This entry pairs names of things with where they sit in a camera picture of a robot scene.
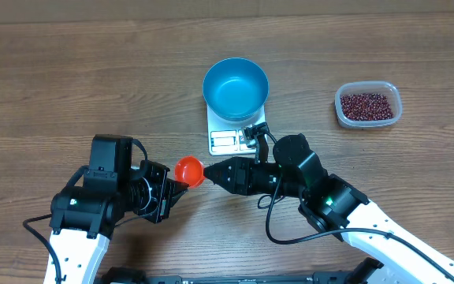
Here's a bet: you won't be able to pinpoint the red measuring scoop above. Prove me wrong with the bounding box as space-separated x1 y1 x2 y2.
174 156 205 188

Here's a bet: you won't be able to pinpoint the blue metal bowl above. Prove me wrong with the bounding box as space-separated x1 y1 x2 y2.
202 58 270 121

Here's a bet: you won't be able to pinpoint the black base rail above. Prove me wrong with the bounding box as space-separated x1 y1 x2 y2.
145 271 351 284

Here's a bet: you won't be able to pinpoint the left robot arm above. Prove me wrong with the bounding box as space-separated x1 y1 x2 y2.
44 134 188 283

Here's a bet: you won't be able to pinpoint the white digital kitchen scale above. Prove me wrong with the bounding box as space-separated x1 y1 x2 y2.
207 107 266 156

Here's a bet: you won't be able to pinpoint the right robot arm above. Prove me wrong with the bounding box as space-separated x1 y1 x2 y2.
204 134 454 283

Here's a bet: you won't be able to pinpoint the red beans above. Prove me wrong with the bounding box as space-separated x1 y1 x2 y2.
340 93 394 121

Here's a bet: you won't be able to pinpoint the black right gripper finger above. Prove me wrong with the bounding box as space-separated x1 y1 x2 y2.
212 177 243 195
203 157 242 182

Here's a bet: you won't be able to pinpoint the clear plastic container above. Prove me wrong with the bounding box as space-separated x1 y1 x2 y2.
334 81 403 129

